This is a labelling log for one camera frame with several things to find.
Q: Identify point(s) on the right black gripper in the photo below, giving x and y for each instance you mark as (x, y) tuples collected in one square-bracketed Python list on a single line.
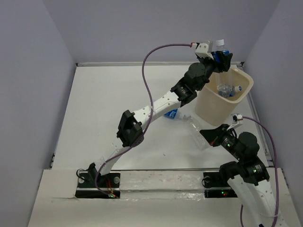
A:
[(213, 135)]

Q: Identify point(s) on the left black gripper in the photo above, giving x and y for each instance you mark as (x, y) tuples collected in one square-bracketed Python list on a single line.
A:
[(224, 60)]

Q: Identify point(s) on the clear unlabelled bottle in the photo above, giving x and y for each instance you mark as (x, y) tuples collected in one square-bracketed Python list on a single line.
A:
[(193, 127)]

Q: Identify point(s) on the blue label bottle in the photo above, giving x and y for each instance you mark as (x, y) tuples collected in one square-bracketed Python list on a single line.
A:
[(175, 114), (232, 93), (237, 89), (223, 79)]

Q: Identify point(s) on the blue label bottle front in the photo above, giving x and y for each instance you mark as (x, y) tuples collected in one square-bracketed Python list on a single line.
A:
[(237, 89)]

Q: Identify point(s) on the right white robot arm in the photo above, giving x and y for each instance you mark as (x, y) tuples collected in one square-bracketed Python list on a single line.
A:
[(247, 175)]

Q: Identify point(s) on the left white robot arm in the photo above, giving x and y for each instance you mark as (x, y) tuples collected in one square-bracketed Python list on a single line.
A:
[(133, 125)]

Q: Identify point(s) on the beige plastic bin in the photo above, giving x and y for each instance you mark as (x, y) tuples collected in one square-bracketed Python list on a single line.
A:
[(215, 109)]

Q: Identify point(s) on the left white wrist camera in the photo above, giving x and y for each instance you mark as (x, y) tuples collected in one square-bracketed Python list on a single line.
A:
[(203, 49)]

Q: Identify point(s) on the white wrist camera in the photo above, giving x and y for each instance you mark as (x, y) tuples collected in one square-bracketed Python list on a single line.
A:
[(237, 120), (203, 49)]

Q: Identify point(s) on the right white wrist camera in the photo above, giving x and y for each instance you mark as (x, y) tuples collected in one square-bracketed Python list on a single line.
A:
[(237, 120)]

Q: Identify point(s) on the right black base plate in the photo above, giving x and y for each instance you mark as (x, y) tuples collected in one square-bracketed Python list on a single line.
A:
[(216, 187)]

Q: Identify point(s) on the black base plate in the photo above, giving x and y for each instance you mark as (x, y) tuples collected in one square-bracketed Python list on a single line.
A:
[(109, 185), (216, 187)]

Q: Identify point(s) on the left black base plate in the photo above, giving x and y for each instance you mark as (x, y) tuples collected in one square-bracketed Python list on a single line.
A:
[(109, 185)]

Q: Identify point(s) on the aluminium table rail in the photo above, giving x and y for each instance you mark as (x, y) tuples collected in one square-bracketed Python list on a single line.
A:
[(148, 63)]

